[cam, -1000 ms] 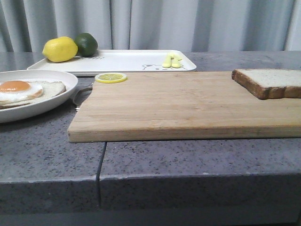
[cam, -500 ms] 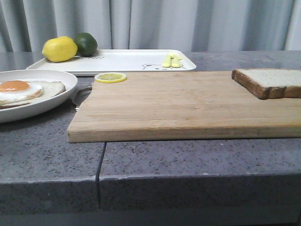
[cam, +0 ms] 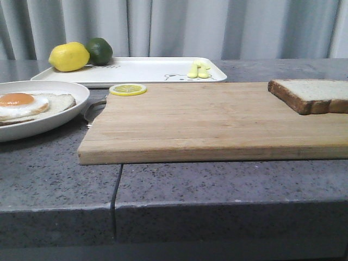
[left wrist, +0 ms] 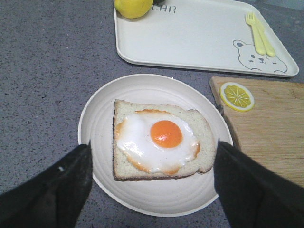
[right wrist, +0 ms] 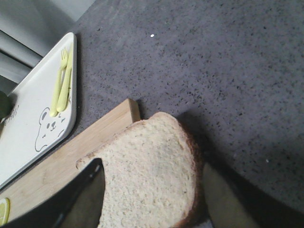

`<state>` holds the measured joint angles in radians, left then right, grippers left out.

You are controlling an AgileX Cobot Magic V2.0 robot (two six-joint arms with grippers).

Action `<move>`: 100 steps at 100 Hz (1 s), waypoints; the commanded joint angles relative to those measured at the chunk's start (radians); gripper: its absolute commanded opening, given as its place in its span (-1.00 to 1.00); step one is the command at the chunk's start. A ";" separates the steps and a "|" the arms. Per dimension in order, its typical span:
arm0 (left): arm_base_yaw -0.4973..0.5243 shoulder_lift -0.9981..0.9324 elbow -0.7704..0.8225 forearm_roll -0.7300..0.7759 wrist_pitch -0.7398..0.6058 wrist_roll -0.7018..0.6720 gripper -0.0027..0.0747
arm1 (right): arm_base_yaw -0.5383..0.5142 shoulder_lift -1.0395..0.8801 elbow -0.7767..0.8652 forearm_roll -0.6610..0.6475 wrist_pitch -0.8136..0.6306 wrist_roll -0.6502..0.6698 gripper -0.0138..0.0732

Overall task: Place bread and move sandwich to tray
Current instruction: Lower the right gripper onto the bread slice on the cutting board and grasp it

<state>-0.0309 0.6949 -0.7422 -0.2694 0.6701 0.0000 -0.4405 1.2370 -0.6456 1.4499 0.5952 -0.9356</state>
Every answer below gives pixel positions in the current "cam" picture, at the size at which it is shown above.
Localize fried egg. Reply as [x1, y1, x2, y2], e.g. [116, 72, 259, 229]
[1, 93, 49, 120]

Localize yellow lemon slice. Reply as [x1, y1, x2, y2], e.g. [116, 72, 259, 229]
[109, 83, 147, 96]

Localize yellow plastic knife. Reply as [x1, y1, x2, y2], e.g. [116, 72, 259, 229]
[197, 61, 210, 78]

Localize green lime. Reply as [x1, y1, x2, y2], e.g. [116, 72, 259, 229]
[85, 38, 113, 66]

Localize metal cutting board handle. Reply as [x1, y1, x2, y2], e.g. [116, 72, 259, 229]
[83, 95, 107, 128]

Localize wooden cutting board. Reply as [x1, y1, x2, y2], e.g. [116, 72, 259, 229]
[78, 83, 347, 165]

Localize bottom bread slice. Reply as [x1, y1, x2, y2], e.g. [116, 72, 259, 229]
[1, 94, 76, 126]

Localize white rectangular tray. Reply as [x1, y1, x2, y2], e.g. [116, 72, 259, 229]
[31, 57, 227, 88]

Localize yellow plastic fork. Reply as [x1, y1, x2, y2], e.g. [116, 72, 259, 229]
[187, 61, 200, 78]

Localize white round plate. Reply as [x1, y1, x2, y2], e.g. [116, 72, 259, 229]
[1, 80, 90, 142]

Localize white bread slice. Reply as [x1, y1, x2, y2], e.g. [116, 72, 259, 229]
[268, 79, 347, 115]

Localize grey curtain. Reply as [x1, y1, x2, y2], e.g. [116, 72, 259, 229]
[1, 1, 347, 60]

